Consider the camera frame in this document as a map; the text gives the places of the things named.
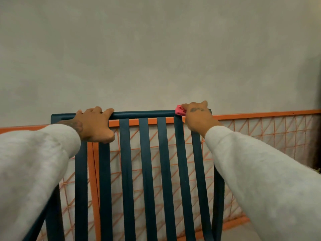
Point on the person's left thumb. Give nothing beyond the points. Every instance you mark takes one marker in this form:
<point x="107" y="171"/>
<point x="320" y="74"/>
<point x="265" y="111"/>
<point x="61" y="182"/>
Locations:
<point x="106" y="137"/>

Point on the person's right hand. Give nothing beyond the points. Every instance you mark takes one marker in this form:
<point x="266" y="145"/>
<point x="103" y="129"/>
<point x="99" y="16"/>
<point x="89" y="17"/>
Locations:
<point x="199" y="120"/>

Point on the person's right fingers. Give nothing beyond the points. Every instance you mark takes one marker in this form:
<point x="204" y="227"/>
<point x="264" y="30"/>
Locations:
<point x="195" y="105"/>

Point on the dark teal slatted chair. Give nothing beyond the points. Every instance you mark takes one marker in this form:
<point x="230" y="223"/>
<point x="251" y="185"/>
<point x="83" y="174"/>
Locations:
<point x="146" y="173"/>

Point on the person's left hand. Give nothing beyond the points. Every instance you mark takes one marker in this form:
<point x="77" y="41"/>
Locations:
<point x="92" y="125"/>

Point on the person's right forearm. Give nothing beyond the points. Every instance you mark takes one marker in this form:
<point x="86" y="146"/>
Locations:
<point x="263" y="185"/>

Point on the person's left forearm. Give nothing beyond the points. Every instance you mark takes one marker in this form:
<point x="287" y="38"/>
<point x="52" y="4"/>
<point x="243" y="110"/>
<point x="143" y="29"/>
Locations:
<point x="32" y="173"/>

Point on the pink cloth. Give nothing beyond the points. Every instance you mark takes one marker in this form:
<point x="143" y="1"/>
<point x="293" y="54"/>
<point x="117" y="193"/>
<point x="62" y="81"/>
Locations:
<point x="179" y="111"/>

